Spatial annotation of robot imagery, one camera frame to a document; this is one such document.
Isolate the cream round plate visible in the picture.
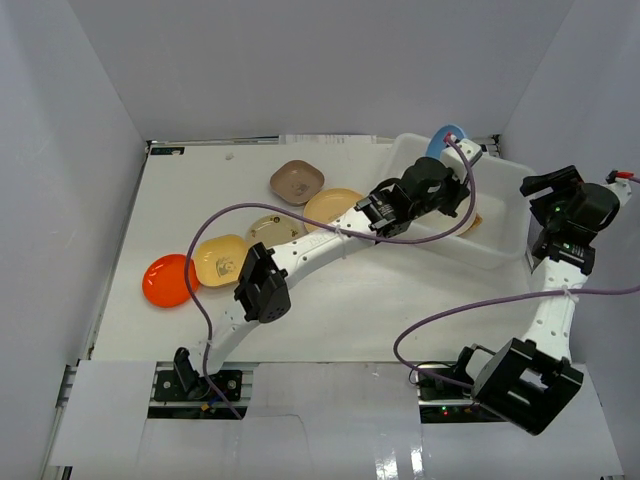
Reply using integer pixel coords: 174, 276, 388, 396
450, 210, 480, 236

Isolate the blue round plate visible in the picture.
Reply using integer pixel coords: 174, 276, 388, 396
425, 124, 467, 160

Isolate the yellow round plate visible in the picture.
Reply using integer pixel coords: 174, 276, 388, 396
303, 188, 364, 224

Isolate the brown square plate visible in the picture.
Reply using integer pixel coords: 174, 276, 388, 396
269, 159, 325, 206

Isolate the yellow square panda plate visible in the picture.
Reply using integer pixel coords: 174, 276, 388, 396
192, 234, 248, 288

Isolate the woven bamboo fan-shaped tray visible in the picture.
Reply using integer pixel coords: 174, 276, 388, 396
470, 214, 483, 230

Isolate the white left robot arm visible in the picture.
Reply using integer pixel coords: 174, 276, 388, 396
176, 153, 477, 399

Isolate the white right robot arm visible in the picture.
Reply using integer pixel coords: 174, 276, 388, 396
451, 165, 630, 435

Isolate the white plastic bin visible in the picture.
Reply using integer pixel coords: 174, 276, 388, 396
378, 133, 534, 269

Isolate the beige floral small plate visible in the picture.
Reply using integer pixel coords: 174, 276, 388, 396
245, 214, 306, 247

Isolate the black label sticker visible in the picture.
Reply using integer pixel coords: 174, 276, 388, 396
149, 146, 185, 156

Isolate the orange round plate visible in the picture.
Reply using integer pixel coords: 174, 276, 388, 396
141, 254, 200, 308

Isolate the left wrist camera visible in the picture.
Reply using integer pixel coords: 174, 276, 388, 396
439, 132, 486, 176

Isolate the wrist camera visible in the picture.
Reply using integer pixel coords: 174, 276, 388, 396
605, 170, 635, 207
439, 132, 486, 176

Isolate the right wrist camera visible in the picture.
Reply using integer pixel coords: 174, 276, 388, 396
605, 170, 635, 207

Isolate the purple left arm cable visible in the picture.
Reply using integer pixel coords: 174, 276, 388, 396
183, 132, 479, 420

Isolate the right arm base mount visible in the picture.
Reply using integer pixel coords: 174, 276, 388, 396
408, 363, 505, 425

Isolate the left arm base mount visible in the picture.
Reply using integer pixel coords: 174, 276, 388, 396
147, 369, 251, 420

